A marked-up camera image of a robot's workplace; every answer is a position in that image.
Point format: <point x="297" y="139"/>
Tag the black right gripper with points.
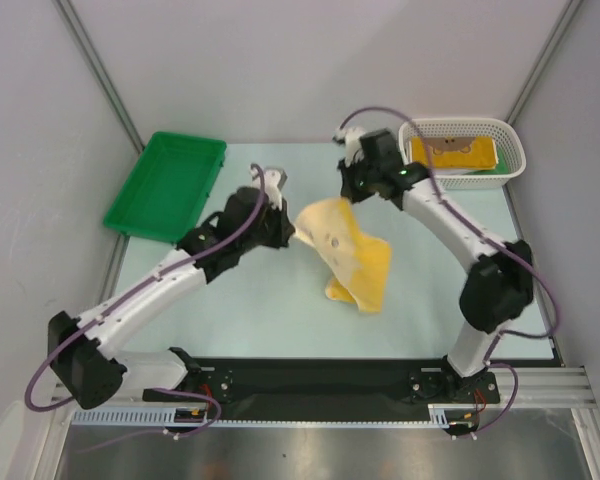
<point x="355" y="184"/>

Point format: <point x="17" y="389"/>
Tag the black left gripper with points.
<point x="284" y="228"/>

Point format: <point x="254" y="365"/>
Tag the pale yellow chick towel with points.
<point x="359" y="262"/>

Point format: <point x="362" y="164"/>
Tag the white towel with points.
<point x="451" y="156"/>

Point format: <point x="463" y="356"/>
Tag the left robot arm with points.
<point x="86" y="350"/>

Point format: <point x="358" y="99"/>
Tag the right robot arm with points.
<point x="498" y="286"/>

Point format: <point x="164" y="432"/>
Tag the green plastic bin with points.
<point x="166" y="191"/>

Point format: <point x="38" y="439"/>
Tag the white perforated basket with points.
<point x="502" y="133"/>

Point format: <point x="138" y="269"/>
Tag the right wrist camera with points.
<point x="349" y="138"/>

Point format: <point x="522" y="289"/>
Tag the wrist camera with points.
<point x="266" y="187"/>
<point x="349" y="138"/>

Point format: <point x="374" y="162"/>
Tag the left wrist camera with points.
<point x="266" y="187"/>

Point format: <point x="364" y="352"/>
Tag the grey cable duct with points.
<point x="296" y="412"/>

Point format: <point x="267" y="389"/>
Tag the aluminium frame rail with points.
<point x="537" y="388"/>

